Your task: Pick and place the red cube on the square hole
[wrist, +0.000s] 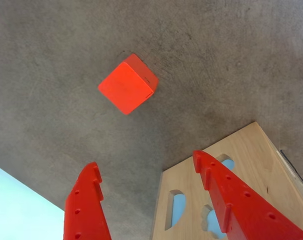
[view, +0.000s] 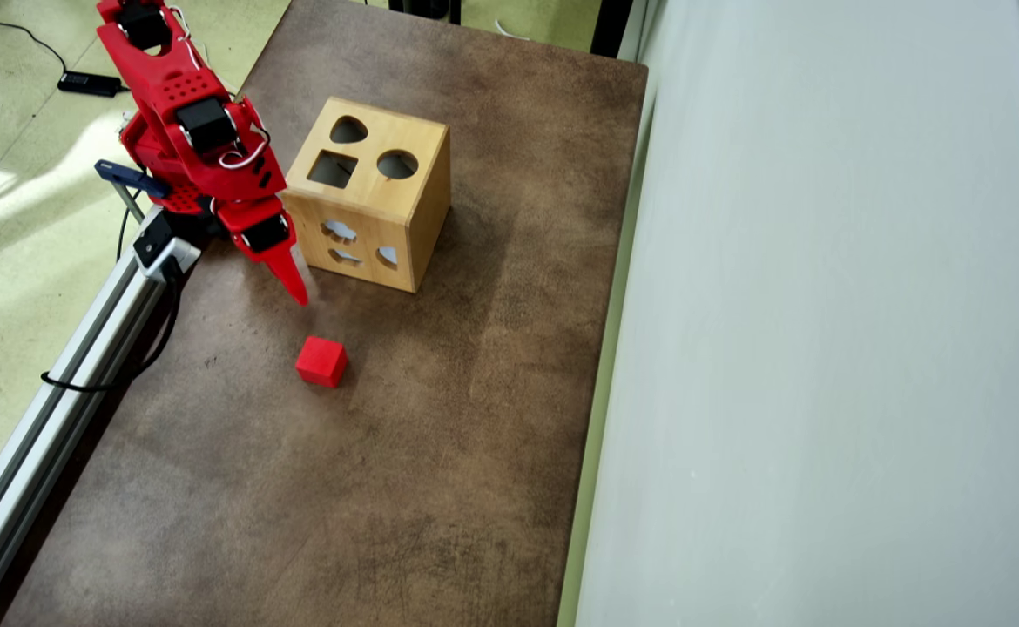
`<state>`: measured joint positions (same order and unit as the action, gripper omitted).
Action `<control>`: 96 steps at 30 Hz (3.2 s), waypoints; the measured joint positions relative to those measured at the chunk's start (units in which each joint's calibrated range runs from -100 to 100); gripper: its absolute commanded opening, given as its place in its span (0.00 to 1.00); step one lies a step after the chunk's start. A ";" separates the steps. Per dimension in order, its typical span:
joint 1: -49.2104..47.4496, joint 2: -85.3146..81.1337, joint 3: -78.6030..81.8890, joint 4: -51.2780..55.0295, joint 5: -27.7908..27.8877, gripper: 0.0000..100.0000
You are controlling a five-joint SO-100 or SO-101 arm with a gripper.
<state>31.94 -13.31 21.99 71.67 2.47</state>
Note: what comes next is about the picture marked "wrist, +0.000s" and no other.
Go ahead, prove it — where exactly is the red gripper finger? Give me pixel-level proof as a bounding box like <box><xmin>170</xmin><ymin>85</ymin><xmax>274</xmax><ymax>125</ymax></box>
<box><xmin>192</xmin><ymin>149</ymin><xmax>303</xmax><ymax>240</ymax></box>
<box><xmin>63</xmin><ymin>161</ymin><xmax>112</xmax><ymax>240</ymax></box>

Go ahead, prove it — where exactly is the red wooden cube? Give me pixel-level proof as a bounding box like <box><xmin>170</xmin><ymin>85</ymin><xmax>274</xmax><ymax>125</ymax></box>
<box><xmin>97</xmin><ymin>52</ymin><xmax>159</xmax><ymax>116</ymax></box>

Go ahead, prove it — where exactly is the wooden shape sorter box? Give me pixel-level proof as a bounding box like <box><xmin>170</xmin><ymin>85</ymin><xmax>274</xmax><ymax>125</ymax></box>
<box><xmin>151</xmin><ymin>121</ymin><xmax>303</xmax><ymax>240</ymax></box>

